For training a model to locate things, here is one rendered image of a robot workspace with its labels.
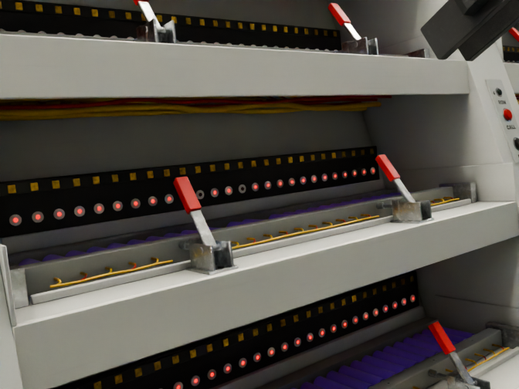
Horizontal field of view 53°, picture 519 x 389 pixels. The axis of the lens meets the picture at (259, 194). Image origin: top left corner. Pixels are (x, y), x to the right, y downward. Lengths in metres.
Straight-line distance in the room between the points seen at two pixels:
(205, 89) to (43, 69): 0.14
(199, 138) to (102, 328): 0.36
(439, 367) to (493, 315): 0.16
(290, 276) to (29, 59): 0.27
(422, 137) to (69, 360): 0.60
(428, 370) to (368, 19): 0.54
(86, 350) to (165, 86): 0.22
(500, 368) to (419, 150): 0.32
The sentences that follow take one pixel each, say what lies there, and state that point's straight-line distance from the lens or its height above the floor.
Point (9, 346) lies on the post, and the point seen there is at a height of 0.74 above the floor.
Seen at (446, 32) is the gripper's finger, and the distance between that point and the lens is 0.41.
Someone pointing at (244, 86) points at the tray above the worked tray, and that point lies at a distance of 0.50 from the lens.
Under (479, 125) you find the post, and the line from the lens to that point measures 0.77.
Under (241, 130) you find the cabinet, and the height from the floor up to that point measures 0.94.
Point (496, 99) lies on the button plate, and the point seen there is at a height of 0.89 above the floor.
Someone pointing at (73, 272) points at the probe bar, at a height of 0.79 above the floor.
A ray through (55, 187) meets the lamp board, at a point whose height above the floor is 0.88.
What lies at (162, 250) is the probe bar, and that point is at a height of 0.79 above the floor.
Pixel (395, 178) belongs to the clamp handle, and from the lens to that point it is 0.62.
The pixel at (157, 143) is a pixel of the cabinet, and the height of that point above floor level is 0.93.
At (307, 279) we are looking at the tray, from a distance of 0.47.
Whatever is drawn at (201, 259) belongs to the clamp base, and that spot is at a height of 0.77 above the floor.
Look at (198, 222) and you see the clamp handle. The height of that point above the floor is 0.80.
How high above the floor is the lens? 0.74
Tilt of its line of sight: 9 degrees up
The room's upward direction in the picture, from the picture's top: 15 degrees counter-clockwise
